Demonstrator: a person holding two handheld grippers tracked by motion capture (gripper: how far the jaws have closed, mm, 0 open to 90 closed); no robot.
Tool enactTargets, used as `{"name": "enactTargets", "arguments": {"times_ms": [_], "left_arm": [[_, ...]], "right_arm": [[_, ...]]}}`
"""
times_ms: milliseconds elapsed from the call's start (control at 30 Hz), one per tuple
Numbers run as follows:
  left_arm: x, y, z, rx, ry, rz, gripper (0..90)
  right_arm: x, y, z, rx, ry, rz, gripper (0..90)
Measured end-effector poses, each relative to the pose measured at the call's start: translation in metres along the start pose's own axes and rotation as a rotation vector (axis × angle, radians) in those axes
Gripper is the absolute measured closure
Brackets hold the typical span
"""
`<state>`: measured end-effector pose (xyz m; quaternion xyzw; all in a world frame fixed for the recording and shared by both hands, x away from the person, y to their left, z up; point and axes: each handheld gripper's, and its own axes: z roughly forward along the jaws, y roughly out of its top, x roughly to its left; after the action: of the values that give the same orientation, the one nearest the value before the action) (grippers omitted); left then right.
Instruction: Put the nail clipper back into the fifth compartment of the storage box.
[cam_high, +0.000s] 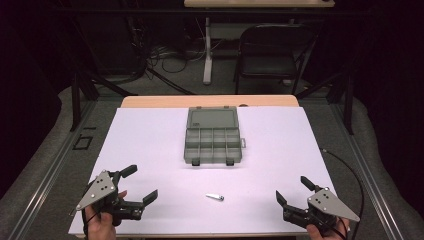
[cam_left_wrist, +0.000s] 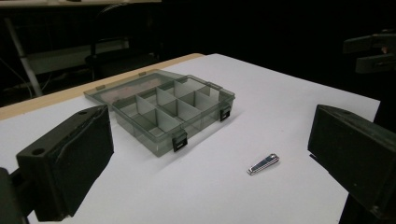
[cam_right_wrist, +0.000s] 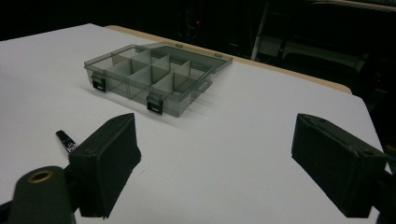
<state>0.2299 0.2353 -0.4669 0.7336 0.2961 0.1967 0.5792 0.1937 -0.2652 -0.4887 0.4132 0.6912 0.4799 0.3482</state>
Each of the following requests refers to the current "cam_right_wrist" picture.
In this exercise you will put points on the grey transparent compartment box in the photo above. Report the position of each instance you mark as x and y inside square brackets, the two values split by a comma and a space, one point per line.
[149, 77]

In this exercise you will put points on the white metal stand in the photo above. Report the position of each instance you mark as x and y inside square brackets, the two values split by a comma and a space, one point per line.
[260, 31]

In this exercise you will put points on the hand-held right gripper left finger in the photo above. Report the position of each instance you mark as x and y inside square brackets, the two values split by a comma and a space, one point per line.
[106, 168]

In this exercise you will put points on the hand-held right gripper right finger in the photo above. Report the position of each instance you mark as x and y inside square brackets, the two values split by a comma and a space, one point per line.
[336, 165]

